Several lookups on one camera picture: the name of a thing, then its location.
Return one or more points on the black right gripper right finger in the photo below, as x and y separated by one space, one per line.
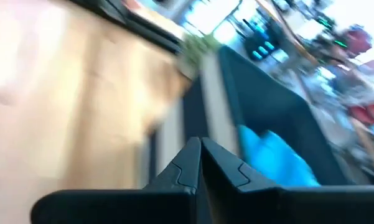
252 205

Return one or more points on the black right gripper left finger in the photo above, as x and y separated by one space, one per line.
161 202

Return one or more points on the bright blue garment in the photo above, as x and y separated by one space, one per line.
273 158

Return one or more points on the navy white striped fabric basket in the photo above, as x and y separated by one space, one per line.
267 102

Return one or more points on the green plant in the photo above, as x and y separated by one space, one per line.
194 49

